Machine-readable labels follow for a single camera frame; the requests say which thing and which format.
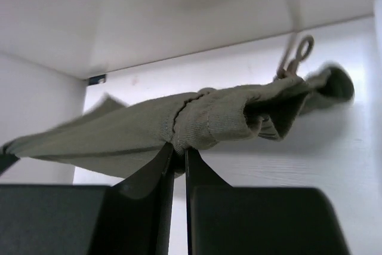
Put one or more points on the olive green shorts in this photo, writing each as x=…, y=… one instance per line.
x=117, y=140

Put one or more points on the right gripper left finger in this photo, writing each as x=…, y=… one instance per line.
x=132, y=217

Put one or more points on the small blue corner label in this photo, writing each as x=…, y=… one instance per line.
x=95, y=80

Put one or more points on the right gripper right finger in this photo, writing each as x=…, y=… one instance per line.
x=222, y=219

